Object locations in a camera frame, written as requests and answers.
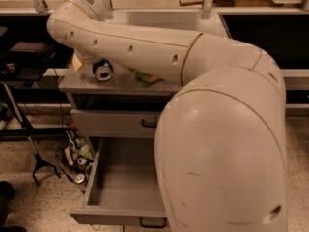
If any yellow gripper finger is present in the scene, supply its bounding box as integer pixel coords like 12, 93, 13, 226
71, 54, 84, 73

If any blue pepsi can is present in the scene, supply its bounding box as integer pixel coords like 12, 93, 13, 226
93, 60, 113, 81

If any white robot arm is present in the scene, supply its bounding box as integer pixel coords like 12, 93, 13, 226
47, 0, 287, 232

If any closed grey upper drawer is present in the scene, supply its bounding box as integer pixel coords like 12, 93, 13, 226
71, 109, 160, 138

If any grey drawer cabinet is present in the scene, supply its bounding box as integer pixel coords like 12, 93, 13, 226
60, 11, 227, 143

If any open grey middle drawer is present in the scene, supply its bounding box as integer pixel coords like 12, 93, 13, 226
70, 138, 168, 229

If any dark box on shelf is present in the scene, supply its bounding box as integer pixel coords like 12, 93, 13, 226
10, 41, 54, 62

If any green chip bag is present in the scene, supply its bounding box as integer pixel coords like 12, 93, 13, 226
129, 69, 160, 84

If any pile of cans and trash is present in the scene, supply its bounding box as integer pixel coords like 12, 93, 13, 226
62, 120, 94, 186

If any black grabber tool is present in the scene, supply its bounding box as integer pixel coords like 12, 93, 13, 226
1, 81, 60, 187

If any wooden handle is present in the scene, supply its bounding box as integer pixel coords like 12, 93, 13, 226
179, 0, 204, 6

